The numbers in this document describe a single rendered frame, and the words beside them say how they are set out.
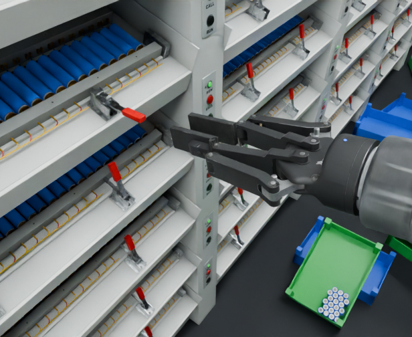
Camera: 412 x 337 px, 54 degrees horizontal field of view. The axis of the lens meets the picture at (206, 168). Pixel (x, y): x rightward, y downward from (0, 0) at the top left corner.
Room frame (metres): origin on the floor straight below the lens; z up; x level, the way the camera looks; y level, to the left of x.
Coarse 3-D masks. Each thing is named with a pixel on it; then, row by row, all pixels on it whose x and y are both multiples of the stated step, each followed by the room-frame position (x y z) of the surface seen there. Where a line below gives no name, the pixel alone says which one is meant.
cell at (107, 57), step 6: (84, 36) 0.62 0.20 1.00; (84, 42) 0.61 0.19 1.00; (90, 42) 0.61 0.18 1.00; (90, 48) 0.60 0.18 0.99; (96, 48) 0.60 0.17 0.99; (102, 48) 0.60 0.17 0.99; (96, 54) 0.59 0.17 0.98; (102, 54) 0.59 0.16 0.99; (108, 54) 0.59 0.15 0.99; (108, 60) 0.58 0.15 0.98
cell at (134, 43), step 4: (112, 24) 0.67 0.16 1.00; (108, 28) 0.67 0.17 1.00; (112, 28) 0.66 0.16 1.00; (116, 28) 0.66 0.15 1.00; (120, 28) 0.66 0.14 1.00; (116, 32) 0.66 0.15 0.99; (120, 32) 0.65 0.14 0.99; (124, 32) 0.65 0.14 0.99; (120, 36) 0.65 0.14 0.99; (124, 36) 0.65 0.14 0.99; (128, 36) 0.65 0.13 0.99; (124, 40) 0.64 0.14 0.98; (128, 40) 0.64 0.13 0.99; (132, 40) 0.64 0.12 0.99; (136, 40) 0.64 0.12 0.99; (128, 44) 0.64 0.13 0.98; (132, 44) 0.63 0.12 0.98; (136, 44) 0.63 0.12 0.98; (140, 44) 0.64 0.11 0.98; (136, 48) 0.63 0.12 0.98
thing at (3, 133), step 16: (144, 48) 0.62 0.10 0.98; (160, 48) 0.63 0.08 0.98; (112, 64) 0.57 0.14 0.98; (128, 64) 0.58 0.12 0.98; (144, 64) 0.60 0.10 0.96; (160, 64) 0.61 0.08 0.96; (96, 80) 0.53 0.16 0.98; (112, 80) 0.55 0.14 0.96; (64, 96) 0.48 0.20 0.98; (80, 96) 0.50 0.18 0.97; (32, 112) 0.44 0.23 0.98; (48, 112) 0.45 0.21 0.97; (0, 128) 0.41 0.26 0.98; (16, 128) 0.41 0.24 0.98; (32, 128) 0.43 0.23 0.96; (0, 144) 0.39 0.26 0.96
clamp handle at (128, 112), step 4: (104, 100) 0.49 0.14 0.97; (108, 100) 0.49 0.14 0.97; (108, 104) 0.48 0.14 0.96; (112, 104) 0.48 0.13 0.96; (116, 104) 0.48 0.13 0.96; (112, 108) 0.48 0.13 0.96; (116, 108) 0.47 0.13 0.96; (120, 108) 0.47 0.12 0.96; (124, 108) 0.47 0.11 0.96; (128, 108) 0.47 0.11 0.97; (124, 112) 0.46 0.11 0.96; (128, 112) 0.46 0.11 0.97; (132, 112) 0.46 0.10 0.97; (136, 112) 0.46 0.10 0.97; (128, 116) 0.46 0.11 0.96; (132, 116) 0.45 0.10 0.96; (136, 116) 0.45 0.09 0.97; (140, 116) 0.45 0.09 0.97; (144, 116) 0.45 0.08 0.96; (136, 120) 0.45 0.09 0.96; (140, 120) 0.45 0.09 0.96
